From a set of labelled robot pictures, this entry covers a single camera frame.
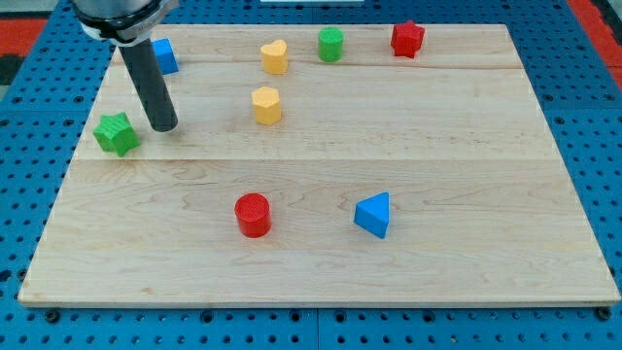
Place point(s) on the grey robot arm flange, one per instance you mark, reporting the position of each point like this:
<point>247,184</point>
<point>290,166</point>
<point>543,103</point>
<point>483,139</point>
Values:
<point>125,23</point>

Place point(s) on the blue triangle block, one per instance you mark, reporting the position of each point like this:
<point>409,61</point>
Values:
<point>373,214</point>

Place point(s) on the wooden board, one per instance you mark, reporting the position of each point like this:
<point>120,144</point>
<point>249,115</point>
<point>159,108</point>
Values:
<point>482,209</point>

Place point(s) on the red cylinder block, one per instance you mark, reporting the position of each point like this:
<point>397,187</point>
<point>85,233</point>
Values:
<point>253,214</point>

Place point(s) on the yellow hexagon block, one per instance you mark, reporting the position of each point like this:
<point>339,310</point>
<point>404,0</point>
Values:
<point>267,105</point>

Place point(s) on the yellow heart block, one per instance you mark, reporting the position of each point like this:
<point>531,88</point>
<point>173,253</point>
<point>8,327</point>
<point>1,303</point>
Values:
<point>274,57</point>

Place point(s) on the green cylinder block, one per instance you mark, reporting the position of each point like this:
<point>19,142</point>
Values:
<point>330,44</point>

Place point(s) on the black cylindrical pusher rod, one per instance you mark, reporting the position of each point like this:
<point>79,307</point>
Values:
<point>143,68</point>

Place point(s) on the red star block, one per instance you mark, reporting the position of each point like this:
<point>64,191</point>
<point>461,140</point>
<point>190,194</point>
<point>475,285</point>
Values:
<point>407,38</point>

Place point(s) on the blue cube block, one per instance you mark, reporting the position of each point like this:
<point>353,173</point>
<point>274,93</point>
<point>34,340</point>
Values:
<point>165,56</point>

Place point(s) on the green star block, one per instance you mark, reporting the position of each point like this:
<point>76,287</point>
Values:
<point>115,134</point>

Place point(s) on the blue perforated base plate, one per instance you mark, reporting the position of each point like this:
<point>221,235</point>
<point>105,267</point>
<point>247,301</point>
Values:
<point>45,109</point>

